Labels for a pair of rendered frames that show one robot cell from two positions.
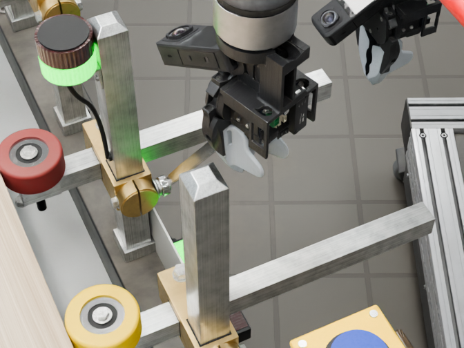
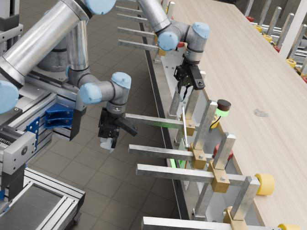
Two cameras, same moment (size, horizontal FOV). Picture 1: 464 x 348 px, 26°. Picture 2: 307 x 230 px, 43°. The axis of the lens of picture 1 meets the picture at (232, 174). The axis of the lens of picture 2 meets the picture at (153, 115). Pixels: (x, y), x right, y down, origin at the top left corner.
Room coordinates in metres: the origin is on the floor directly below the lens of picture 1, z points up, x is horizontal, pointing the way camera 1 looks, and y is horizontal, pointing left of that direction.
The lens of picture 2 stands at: (2.26, 0.20, 1.82)
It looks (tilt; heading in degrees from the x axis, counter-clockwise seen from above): 30 degrees down; 191
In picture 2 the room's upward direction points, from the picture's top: 15 degrees clockwise
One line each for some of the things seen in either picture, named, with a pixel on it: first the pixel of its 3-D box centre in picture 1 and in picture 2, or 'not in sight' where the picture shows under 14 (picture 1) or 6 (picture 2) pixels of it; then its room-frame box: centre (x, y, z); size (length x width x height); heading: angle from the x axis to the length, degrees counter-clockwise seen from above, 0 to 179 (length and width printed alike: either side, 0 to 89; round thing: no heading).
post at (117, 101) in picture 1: (125, 165); (197, 147); (0.79, 0.13, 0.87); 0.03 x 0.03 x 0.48; 25
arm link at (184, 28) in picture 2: not in sight; (175, 31); (0.70, -0.12, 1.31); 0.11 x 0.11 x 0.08; 4
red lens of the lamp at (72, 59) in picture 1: (64, 41); (223, 105); (0.77, 0.17, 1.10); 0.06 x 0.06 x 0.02
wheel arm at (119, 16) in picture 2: not in sight; (143, 20); (-0.72, -0.68, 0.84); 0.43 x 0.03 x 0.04; 115
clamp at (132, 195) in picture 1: (118, 166); (197, 154); (0.81, 0.14, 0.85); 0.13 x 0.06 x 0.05; 25
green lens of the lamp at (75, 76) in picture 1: (68, 58); (221, 110); (0.77, 0.17, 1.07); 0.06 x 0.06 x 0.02
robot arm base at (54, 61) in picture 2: not in sight; (54, 54); (0.85, -0.58, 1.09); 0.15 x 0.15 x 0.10
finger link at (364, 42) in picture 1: (381, 47); (107, 145); (1.01, -0.21, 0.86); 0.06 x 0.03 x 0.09; 115
